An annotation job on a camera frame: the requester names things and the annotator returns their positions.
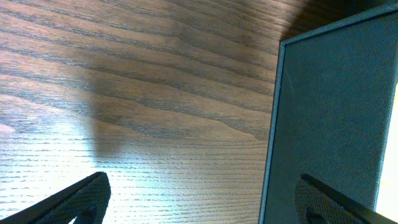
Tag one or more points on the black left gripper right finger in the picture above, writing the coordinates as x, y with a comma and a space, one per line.
318, 203

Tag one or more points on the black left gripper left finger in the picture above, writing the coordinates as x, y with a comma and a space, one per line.
84, 202

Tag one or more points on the dark green box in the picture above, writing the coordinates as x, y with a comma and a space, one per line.
333, 100

